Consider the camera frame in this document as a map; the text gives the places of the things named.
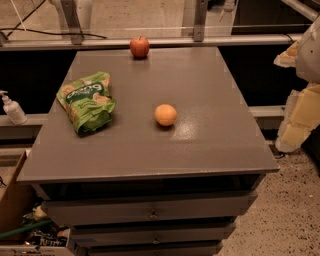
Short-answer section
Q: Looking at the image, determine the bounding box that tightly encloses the black cable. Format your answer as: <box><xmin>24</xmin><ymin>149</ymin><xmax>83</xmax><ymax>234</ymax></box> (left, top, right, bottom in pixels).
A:
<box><xmin>0</xmin><ymin>0</ymin><xmax>108</xmax><ymax>40</ymax></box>

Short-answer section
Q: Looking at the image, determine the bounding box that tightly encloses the grey drawer cabinet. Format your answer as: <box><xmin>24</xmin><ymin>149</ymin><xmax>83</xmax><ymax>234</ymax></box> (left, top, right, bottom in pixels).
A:
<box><xmin>18</xmin><ymin>47</ymin><xmax>278</xmax><ymax>256</ymax></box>

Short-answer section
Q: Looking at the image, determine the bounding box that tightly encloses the cardboard box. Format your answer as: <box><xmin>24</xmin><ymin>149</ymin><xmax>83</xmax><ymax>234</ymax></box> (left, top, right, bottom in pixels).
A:
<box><xmin>0</xmin><ymin>151</ymin><xmax>34</xmax><ymax>240</ymax></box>

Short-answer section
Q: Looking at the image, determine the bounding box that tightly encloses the green chip bag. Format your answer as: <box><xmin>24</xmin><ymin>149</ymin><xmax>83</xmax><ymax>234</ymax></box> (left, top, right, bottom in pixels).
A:
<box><xmin>56</xmin><ymin>72</ymin><xmax>116</xmax><ymax>133</ymax></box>

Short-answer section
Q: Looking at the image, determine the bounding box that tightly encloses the orange fruit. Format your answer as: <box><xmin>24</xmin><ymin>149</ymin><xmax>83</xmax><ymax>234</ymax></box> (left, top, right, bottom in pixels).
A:
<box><xmin>154</xmin><ymin>104</ymin><xmax>177</xmax><ymax>126</ymax></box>

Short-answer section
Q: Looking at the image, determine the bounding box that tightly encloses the white pump bottle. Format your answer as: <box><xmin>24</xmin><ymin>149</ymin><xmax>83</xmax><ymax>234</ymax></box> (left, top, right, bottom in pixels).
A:
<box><xmin>0</xmin><ymin>90</ymin><xmax>27</xmax><ymax>125</ymax></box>

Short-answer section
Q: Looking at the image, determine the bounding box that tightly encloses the green hose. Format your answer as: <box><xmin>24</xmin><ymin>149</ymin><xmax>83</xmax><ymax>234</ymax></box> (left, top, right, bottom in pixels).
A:
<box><xmin>0</xmin><ymin>219</ymin><xmax>54</xmax><ymax>240</ymax></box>

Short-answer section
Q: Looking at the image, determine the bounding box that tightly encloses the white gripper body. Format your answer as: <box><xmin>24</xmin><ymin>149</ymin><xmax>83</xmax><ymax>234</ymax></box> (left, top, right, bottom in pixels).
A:
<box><xmin>296</xmin><ymin>16</ymin><xmax>320</xmax><ymax>83</ymax></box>

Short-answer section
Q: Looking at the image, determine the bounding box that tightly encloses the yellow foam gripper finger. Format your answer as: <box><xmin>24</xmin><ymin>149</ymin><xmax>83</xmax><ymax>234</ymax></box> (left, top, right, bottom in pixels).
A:
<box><xmin>275</xmin><ymin>83</ymin><xmax>320</xmax><ymax>153</ymax></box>
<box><xmin>273</xmin><ymin>41</ymin><xmax>299</xmax><ymax>68</ymax></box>

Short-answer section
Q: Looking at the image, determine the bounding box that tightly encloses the red apple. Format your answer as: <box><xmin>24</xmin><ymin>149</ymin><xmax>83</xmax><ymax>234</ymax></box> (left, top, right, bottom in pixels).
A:
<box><xmin>129</xmin><ymin>36</ymin><xmax>150</xmax><ymax>59</ymax></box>

